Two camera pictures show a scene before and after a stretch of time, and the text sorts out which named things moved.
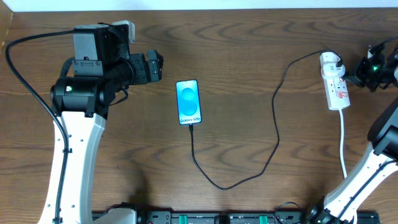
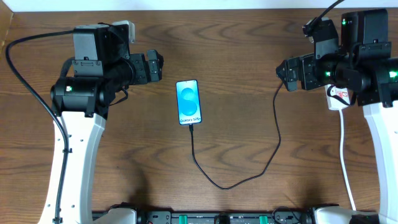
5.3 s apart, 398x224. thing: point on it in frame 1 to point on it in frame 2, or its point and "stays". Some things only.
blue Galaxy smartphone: (188, 102) stays
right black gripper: (364, 71) to (305, 72)
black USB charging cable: (254, 176) stays
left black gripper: (143, 69) stays
